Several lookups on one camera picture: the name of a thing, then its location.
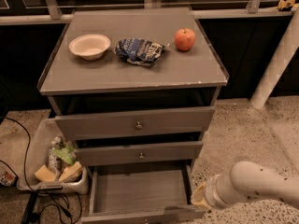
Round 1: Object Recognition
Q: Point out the grey bottom drawer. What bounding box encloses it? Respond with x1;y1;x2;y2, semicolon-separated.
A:
81;161;205;224

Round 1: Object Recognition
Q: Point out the grey drawer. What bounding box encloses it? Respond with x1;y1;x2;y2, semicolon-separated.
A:
81;161;205;224
75;141;203;166
54;106;215;141

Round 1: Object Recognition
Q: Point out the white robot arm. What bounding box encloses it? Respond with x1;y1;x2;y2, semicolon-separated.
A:
191;161;299;209

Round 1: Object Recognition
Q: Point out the grey middle drawer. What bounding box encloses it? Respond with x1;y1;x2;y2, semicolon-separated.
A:
75;141;203;166

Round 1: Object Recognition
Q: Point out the grey drawer cabinet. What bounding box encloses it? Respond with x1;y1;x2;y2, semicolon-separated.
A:
36;7;230;173

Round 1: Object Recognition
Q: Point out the grey top drawer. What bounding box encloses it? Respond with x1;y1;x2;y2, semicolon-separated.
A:
54;106;215;141

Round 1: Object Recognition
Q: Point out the yellow sponge right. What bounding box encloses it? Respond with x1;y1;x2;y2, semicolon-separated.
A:
59;161;82;182

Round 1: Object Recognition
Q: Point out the yellow sponge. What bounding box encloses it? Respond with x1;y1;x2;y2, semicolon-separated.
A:
35;165;57;182
59;161;82;182

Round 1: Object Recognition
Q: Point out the green snack packet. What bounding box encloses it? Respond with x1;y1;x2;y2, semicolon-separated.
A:
51;146;76;166

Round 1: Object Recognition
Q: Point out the clear plastic bottle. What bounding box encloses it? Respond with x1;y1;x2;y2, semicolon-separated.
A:
48;136;63;170

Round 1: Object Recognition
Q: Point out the clear plastic bin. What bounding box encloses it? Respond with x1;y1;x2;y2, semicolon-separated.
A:
17;119;89;194

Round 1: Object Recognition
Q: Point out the yellow sponge left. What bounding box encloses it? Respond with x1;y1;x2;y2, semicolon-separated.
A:
35;165;57;182

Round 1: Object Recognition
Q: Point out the blue crumpled chip bag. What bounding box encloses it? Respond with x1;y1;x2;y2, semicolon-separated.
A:
114;38;165;67

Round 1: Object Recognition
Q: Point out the red apple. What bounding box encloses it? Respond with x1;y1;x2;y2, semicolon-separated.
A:
175;28;196;51

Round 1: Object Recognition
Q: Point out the white paper bowl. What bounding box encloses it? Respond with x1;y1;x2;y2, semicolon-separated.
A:
68;35;111;61

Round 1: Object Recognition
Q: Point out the small red white box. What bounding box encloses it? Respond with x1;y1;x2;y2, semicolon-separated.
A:
0;168;17;187

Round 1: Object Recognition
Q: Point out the yellow object on ledge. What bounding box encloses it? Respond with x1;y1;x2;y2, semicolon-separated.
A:
278;0;299;11

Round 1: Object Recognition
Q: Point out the white diagonal post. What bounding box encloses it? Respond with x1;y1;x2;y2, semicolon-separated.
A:
249;9;299;109

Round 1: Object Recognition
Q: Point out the black cable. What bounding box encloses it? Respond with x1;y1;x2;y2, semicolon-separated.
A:
0;116;83;224

